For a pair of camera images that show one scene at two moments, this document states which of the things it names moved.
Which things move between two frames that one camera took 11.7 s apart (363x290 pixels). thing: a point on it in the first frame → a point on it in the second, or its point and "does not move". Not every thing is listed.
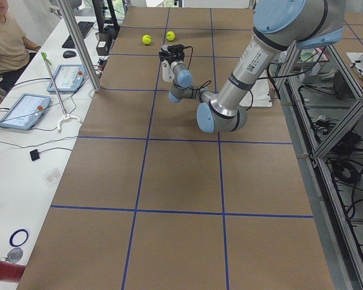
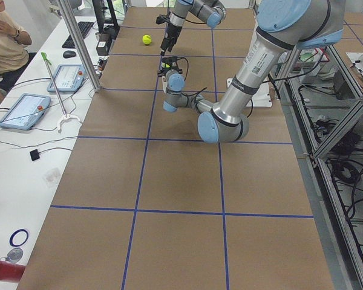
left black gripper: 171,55 → 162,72
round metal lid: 14,255 does not move
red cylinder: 5,271 does not move
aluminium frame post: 81,44 does not move
